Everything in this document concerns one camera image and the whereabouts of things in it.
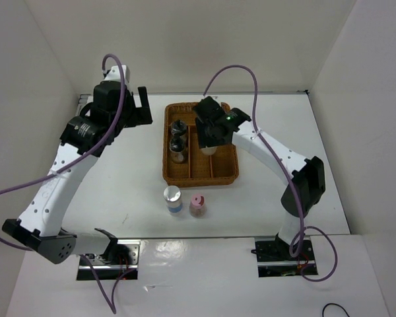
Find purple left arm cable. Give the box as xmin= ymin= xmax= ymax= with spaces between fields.
xmin=0 ymin=54 xmax=131 ymax=314

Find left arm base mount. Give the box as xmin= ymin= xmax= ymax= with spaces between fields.
xmin=76 ymin=239 xmax=141 ymax=281

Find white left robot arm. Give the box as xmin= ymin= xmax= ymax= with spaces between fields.
xmin=2 ymin=81 xmax=152 ymax=264

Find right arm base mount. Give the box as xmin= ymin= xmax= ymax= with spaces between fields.
xmin=250 ymin=236 xmax=318 ymax=277

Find pink-capped spice bottle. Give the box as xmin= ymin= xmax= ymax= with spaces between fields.
xmin=189 ymin=194 xmax=207 ymax=218

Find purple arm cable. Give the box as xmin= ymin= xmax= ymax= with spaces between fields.
xmin=203 ymin=64 xmax=338 ymax=282
xmin=0 ymin=54 xmax=131 ymax=314

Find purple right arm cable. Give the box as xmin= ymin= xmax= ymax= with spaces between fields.
xmin=203 ymin=64 xmax=338 ymax=282

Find black-capped white spice bottle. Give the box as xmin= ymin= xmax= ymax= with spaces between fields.
xmin=170 ymin=120 xmax=188 ymax=142

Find black cable on floor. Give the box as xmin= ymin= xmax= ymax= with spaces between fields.
xmin=322 ymin=302 xmax=350 ymax=317

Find yellow-capped spice bottle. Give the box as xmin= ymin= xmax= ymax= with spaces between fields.
xmin=201 ymin=146 xmax=218 ymax=156

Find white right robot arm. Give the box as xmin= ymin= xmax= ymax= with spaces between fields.
xmin=193 ymin=96 xmax=325 ymax=260

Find brown wicker divided tray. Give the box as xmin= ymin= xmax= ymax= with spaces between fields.
xmin=162 ymin=102 xmax=239 ymax=188

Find aluminium table edge rail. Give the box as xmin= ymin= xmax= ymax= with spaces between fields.
xmin=39 ymin=93 xmax=90 ymax=240

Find silver-capped blue-label bottle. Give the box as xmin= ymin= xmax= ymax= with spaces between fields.
xmin=163 ymin=186 xmax=183 ymax=216

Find black-capped brown spice bottle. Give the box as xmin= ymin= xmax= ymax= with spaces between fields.
xmin=169 ymin=135 xmax=187 ymax=164

